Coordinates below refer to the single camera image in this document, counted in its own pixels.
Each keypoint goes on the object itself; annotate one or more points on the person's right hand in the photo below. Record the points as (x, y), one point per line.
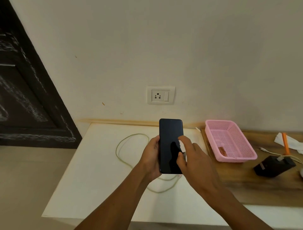
(201, 168)

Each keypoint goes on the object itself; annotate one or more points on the person's left hand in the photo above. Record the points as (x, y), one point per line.
(150, 161)

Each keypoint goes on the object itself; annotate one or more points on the black smartphone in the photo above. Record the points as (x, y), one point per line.
(168, 142)

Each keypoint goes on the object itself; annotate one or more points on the orange cleaning cloth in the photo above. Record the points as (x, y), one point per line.
(223, 151)

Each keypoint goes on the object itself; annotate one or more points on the person's right forearm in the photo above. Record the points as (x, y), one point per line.
(236, 213)

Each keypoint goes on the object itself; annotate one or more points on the person's left forearm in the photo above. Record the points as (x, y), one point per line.
(113, 208)

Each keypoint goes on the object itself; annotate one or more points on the brown wooden board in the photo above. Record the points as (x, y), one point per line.
(236, 184)

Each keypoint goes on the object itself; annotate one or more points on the pink plastic basket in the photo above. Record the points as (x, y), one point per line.
(234, 142)

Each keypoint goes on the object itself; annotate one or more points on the black power bank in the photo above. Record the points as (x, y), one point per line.
(272, 165)

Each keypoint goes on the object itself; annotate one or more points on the orange pen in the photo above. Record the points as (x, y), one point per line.
(285, 144)

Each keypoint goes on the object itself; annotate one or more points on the white crumpled tissue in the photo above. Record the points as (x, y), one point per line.
(296, 143)

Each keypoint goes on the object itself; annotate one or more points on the black carved door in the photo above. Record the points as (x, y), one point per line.
(23, 94)

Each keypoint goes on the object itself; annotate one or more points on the white wall socket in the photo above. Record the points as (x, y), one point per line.
(151, 100)

